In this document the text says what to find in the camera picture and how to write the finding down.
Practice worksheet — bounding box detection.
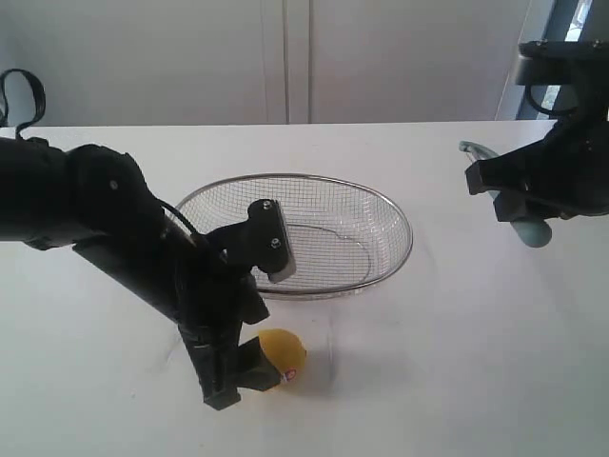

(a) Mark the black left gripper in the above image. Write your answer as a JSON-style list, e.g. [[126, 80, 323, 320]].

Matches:
[[73, 199, 296, 409]]

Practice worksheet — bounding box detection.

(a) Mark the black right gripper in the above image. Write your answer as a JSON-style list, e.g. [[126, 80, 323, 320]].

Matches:
[[465, 113, 608, 222]]

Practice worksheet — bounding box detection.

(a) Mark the teal handled peeler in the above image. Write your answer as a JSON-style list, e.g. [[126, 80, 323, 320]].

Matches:
[[459, 141, 553, 248]]

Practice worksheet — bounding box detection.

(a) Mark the yellow lemon with sticker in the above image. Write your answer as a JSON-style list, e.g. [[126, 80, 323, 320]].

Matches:
[[258, 328, 307, 384]]

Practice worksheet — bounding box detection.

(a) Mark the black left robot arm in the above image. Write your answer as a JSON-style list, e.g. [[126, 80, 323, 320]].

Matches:
[[1, 138, 295, 410]]

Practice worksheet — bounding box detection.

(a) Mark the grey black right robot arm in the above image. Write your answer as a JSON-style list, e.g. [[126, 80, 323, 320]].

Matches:
[[465, 39, 608, 222]]

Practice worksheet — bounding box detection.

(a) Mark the oval wire mesh basket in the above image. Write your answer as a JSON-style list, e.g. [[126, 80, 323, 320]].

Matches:
[[177, 173, 413, 300]]

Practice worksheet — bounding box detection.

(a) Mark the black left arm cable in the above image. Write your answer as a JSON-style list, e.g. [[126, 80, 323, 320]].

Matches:
[[0, 69, 48, 139]]

